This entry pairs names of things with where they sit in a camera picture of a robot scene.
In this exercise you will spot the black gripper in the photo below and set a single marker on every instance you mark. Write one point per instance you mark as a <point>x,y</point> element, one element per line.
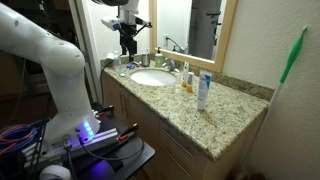
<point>128,35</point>

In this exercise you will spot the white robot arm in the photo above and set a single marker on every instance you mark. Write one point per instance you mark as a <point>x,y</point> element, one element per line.
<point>60,66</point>

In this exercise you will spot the green white contact lens case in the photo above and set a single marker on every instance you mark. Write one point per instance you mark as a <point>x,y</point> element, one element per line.
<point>122,74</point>

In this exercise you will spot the purple toothpaste tube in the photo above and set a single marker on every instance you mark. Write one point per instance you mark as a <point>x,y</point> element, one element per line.
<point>136,63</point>

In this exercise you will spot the clear plastic bottle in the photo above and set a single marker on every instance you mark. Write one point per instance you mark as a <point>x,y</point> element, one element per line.
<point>117,61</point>

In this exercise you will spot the grey metal tumbler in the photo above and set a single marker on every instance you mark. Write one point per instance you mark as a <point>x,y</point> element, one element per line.
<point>145,60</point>

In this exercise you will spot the green soap pump bottle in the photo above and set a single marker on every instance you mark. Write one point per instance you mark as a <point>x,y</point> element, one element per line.
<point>159,60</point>

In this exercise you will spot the white oval sink basin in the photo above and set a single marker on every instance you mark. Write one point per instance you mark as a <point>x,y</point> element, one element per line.
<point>153,77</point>

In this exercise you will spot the white door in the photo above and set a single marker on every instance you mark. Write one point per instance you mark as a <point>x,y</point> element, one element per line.
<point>87,50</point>

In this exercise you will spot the chrome faucet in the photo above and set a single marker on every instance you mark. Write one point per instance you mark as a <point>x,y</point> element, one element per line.
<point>170,65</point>

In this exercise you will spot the orange black clamp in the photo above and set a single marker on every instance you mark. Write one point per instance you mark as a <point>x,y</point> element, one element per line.
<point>106,110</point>
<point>128,131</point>

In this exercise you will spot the small yellow bottle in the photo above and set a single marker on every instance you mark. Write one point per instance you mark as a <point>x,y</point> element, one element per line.
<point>190,83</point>
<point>185,75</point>

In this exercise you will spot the tall white lotion tube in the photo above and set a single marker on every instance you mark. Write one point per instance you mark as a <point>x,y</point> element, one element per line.
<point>203,91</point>

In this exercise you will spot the wooden framed mirror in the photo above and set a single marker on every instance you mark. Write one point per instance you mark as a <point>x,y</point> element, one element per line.
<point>220,50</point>

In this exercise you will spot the black robot cart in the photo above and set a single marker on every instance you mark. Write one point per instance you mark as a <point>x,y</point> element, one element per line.
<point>130,156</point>

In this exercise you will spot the wooden vanity cabinet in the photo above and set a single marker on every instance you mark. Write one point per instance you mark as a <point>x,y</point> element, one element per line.
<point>180,150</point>

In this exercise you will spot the white round device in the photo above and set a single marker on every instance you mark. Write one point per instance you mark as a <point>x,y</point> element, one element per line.
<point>55,172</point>

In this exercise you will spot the aluminium mounting rail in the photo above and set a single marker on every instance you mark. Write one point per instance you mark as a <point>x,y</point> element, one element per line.
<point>100,138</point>

